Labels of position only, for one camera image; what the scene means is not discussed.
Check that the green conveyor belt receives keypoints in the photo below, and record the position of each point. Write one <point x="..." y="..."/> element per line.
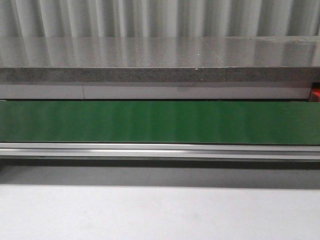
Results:
<point x="159" y="121"/>

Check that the grey stone counter slab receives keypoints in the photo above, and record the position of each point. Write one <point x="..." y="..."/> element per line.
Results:
<point x="284" y="68"/>

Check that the red box at right edge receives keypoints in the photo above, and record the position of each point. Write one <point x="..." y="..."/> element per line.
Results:
<point x="315" y="95"/>

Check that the white pleated curtain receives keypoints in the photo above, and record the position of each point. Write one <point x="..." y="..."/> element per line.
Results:
<point x="159" y="18"/>

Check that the aluminium conveyor side rail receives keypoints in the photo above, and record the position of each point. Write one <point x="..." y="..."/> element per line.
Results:
<point x="205" y="152"/>

